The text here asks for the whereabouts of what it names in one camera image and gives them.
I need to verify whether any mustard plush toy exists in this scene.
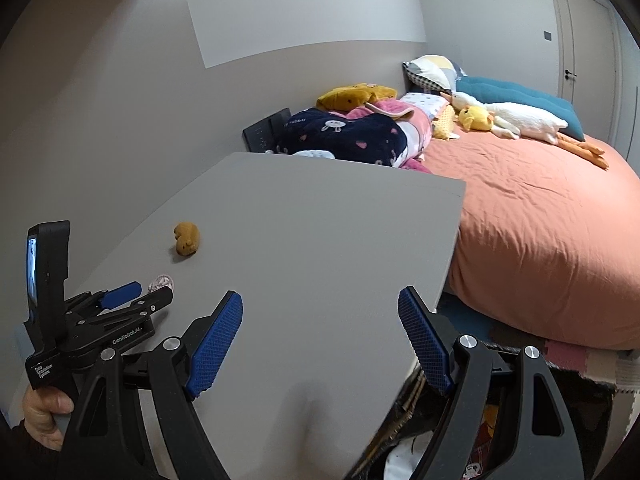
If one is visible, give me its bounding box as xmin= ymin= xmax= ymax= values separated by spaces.
xmin=316 ymin=83 xmax=398 ymax=111

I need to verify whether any beige door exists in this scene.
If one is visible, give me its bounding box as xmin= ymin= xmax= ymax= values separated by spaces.
xmin=547 ymin=0 xmax=626 ymax=146

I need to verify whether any bed with orange sheet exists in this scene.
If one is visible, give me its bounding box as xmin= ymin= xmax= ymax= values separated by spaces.
xmin=405 ymin=125 xmax=640 ymax=351

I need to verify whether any teal cushion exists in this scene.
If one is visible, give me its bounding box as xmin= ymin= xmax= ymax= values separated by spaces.
xmin=457 ymin=76 xmax=586 ymax=142

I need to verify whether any white polka dot pillow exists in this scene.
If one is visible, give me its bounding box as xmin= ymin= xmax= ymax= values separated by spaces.
xmin=400 ymin=91 xmax=448 ymax=121

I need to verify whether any small brown plush toy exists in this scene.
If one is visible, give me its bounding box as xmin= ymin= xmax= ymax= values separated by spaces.
xmin=173 ymin=221 xmax=201 ymax=257

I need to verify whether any navy printed blanket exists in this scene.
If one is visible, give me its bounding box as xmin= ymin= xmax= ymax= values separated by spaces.
xmin=274 ymin=107 xmax=408 ymax=168

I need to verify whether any patterned pillow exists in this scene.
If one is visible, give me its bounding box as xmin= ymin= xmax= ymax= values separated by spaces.
xmin=404 ymin=55 xmax=471 ymax=93

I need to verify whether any white goose plush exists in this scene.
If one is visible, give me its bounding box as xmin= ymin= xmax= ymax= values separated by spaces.
xmin=440 ymin=91 xmax=611 ymax=170

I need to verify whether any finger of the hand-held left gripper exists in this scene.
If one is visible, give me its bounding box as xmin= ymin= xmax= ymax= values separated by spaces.
xmin=75 ymin=287 xmax=175 ymax=331
xmin=67 ymin=281 xmax=143 ymax=313

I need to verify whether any person's left hand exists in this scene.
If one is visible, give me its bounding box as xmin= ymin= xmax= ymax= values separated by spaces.
xmin=21 ymin=387 xmax=75 ymax=453

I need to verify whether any pink blanket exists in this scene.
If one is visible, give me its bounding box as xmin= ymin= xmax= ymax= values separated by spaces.
xmin=350 ymin=100 xmax=433 ymax=173

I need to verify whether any yellow dotted pillow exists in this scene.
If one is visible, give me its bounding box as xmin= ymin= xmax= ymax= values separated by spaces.
xmin=432 ymin=107 xmax=458 ymax=141

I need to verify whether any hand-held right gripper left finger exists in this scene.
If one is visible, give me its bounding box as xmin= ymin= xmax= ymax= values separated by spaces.
xmin=60 ymin=290 xmax=244 ymax=480

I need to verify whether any yellow duck plush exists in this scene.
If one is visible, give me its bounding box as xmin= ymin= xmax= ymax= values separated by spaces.
xmin=459 ymin=106 xmax=495 ymax=133

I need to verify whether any person's left forearm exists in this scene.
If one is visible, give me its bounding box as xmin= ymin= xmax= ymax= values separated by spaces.
xmin=0 ymin=417 xmax=66 ymax=480

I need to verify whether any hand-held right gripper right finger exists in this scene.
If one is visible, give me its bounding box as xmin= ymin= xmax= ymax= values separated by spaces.
xmin=397 ymin=286 xmax=586 ymax=480

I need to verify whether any plush rabbit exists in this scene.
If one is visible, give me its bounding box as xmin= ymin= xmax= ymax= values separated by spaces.
xmin=460 ymin=452 xmax=493 ymax=480

